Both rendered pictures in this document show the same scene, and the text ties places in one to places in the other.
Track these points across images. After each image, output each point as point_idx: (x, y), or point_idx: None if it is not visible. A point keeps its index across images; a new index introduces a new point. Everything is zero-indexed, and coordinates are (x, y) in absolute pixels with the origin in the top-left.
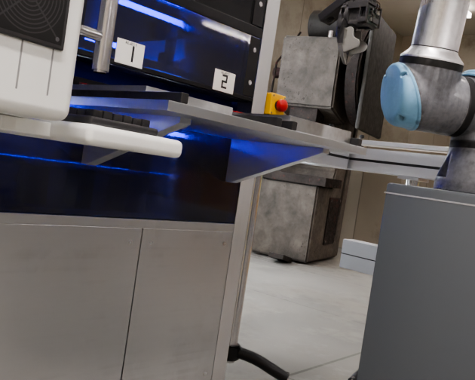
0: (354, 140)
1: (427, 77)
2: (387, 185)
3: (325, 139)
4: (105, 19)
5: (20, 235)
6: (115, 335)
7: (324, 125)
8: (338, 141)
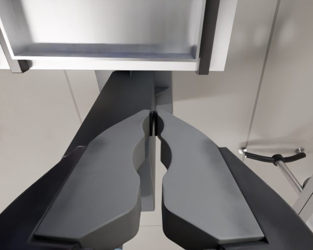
0: (196, 66)
1: None
2: (60, 159)
3: (103, 69)
4: None
5: None
6: None
7: (110, 60)
8: (137, 70)
